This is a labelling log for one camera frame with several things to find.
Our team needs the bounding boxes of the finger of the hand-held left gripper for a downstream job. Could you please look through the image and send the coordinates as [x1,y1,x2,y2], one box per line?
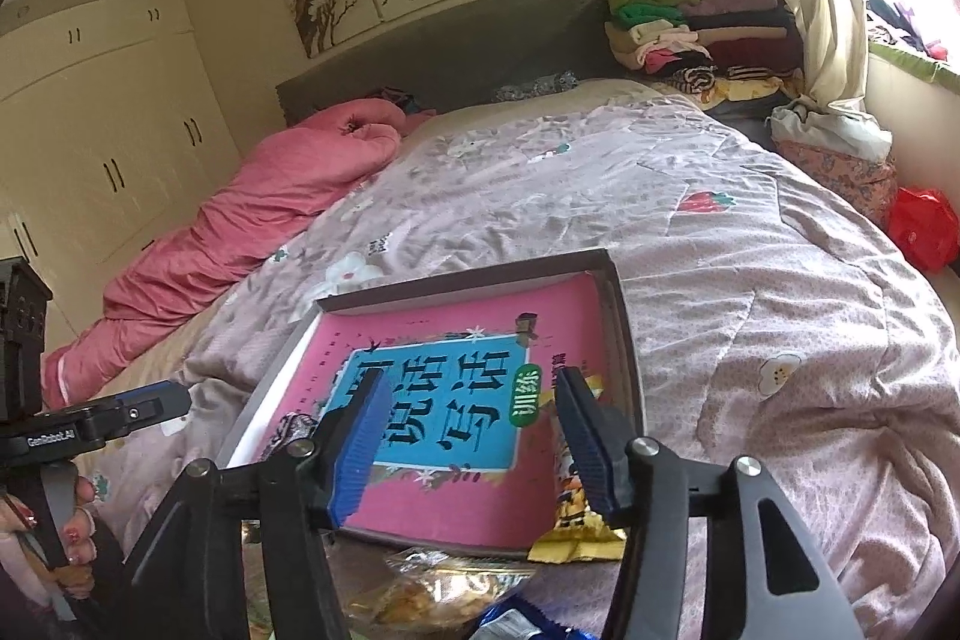
[112,382,193,438]

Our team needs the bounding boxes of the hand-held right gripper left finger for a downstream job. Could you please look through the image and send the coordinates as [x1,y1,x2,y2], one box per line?
[97,372,395,640]

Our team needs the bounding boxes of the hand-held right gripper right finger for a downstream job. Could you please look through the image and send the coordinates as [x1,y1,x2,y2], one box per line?
[553,366,863,640]

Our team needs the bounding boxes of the yellow snack packet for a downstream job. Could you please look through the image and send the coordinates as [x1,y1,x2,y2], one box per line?
[527,361,629,564]

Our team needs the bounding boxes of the grey cardboard box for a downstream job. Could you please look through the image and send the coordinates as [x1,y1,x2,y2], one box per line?
[223,248,647,564]

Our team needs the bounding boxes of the clear cookie packet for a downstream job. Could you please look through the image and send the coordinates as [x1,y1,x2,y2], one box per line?
[347,545,542,635]

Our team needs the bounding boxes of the blue snack packet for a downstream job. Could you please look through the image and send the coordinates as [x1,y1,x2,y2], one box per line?
[467,597,602,640]

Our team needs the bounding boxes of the person's left hand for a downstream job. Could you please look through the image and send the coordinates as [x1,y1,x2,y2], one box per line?
[0,471,98,601]

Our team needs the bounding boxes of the beige bed sheet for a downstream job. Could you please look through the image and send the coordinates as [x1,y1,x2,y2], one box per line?
[60,287,252,405]

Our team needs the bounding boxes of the pink book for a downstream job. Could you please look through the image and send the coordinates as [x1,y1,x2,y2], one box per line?
[251,272,625,555]

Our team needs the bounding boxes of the pink duvet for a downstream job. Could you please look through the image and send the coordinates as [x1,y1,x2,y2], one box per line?
[41,100,407,414]

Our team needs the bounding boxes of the lilac floral quilt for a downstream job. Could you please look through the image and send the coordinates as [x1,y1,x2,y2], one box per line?
[97,76,960,640]

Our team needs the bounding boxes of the cream wardrobe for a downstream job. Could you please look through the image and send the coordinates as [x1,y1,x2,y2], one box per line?
[0,0,250,283]

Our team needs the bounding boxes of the dark cloth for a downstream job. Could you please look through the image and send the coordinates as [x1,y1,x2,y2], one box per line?
[377,87,437,118]

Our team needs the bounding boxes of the pink floral cloth bundle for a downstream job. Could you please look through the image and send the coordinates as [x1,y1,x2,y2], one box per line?
[775,137,902,230]

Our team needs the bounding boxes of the dark patterned pillow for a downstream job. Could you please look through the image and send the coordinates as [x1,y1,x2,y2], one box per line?
[490,68,584,103]

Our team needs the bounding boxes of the white cloth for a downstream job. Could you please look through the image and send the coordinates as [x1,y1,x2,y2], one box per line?
[765,98,895,163]

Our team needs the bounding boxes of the red plastic bag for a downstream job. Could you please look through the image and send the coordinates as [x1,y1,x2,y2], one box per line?
[883,185,960,275]

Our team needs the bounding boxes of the grey headboard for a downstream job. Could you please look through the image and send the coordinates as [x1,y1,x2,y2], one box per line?
[275,0,625,129]

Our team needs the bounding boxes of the pile of folded clothes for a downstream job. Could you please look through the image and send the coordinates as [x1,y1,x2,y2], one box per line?
[602,0,809,105]

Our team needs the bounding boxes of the green sill cover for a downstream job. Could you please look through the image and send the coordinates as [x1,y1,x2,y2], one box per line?
[868,36,960,88]

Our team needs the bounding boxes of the clothes on window sill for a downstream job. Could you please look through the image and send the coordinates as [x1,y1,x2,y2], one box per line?
[865,0,960,64]

